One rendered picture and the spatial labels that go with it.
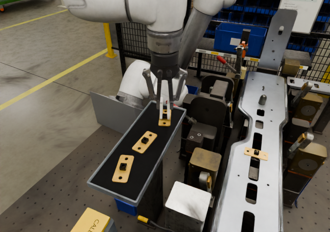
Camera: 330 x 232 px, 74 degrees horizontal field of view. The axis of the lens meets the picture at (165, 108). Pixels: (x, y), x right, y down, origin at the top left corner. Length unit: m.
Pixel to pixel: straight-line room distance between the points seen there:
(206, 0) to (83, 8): 0.62
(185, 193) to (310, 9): 1.38
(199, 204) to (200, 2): 0.82
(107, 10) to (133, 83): 0.76
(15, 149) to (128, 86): 1.62
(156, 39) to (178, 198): 0.40
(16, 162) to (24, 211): 1.31
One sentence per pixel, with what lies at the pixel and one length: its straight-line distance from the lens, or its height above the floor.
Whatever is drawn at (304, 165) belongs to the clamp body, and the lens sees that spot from 0.97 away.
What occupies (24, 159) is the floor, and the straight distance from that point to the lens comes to 2.47.
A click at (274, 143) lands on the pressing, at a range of 0.97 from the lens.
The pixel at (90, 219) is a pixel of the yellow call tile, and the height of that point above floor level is 1.16.
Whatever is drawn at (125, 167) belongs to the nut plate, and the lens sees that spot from 0.59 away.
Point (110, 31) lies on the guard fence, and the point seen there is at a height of 0.44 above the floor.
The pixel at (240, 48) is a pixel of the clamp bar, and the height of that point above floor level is 1.21.
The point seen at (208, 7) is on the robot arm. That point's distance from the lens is 1.07.
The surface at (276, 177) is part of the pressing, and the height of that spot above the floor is 1.00.
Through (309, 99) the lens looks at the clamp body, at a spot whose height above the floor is 1.05.
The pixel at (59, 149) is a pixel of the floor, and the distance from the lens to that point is 2.40.
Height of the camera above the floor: 1.64
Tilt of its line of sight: 38 degrees down
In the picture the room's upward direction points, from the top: straight up
